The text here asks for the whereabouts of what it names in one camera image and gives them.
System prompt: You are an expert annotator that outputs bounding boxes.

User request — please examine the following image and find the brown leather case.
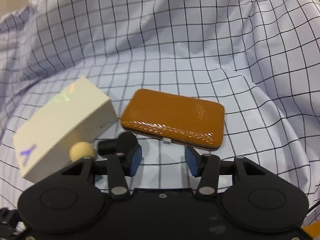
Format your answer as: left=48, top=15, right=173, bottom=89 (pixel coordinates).
left=121, top=89, right=225, bottom=151

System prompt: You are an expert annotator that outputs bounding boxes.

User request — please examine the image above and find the white phone box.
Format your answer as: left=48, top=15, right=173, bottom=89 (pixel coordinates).
left=13, top=77, right=117, bottom=183

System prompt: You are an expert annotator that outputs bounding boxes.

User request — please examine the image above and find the black round sponge puff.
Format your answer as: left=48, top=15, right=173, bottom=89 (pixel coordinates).
left=98, top=132, right=138, bottom=157

